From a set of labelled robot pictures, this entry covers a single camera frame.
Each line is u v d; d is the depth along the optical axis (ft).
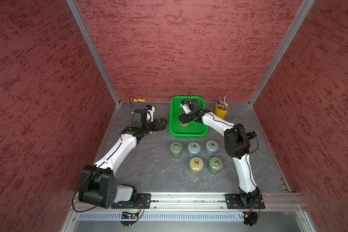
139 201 2.43
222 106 3.17
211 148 2.80
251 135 3.26
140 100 4.01
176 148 2.79
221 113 3.40
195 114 2.62
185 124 3.12
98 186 1.35
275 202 2.50
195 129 3.38
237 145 1.90
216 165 2.60
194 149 2.80
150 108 2.50
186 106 2.88
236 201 2.41
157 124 2.43
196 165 2.58
